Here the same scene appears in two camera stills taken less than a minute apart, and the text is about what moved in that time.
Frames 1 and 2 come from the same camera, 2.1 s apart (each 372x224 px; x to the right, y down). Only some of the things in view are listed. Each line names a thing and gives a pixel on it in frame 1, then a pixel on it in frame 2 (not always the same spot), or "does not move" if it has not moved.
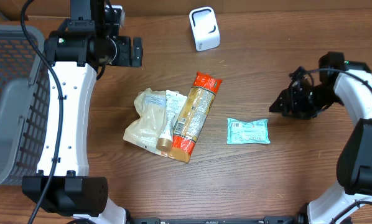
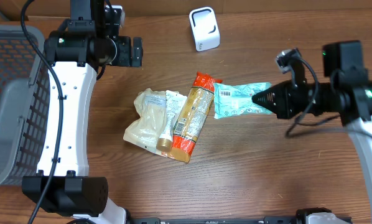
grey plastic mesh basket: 18,93 does not move
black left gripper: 125,59 does not move
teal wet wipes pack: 247,132 -> 234,100
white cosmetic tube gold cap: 175,102 does not move
